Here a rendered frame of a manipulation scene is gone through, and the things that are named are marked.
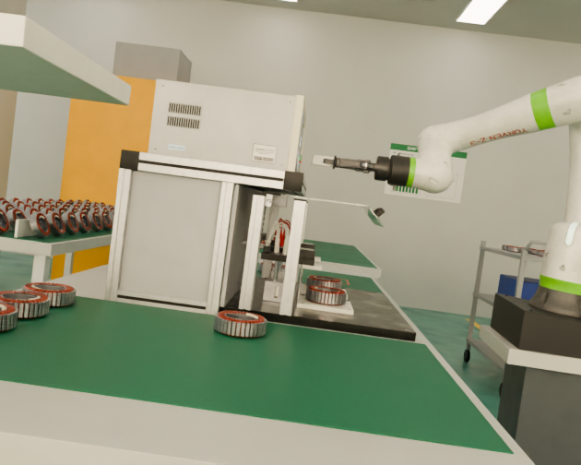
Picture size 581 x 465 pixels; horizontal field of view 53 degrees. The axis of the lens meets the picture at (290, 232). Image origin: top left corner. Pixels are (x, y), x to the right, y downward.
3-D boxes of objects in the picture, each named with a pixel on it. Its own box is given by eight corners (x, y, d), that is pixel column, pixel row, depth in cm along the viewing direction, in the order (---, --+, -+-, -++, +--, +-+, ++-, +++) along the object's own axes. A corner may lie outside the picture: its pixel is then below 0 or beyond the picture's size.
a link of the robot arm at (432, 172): (457, 182, 170) (447, 202, 180) (457, 149, 177) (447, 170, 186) (410, 175, 171) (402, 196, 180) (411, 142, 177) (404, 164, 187)
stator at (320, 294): (344, 301, 166) (346, 288, 166) (346, 308, 155) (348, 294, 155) (305, 295, 166) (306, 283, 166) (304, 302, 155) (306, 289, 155)
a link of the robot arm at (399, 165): (407, 155, 183) (412, 152, 174) (401, 192, 183) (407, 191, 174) (387, 152, 183) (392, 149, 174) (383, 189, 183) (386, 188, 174)
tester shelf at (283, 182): (304, 196, 206) (306, 184, 205) (301, 192, 138) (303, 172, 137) (182, 180, 207) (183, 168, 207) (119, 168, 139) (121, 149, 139)
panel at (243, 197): (252, 275, 206) (263, 191, 205) (224, 306, 141) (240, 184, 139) (249, 274, 207) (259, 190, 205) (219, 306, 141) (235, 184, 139)
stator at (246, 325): (232, 340, 117) (234, 322, 117) (203, 327, 126) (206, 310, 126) (275, 338, 125) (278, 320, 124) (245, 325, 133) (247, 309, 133)
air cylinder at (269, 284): (282, 298, 165) (284, 279, 165) (280, 303, 157) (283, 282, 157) (265, 295, 165) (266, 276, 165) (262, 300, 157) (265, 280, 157)
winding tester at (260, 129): (298, 182, 195) (306, 120, 193) (294, 174, 151) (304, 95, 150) (183, 166, 196) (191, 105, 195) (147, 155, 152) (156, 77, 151)
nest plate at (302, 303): (349, 305, 168) (349, 301, 168) (353, 315, 153) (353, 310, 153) (298, 298, 168) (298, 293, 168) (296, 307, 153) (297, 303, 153)
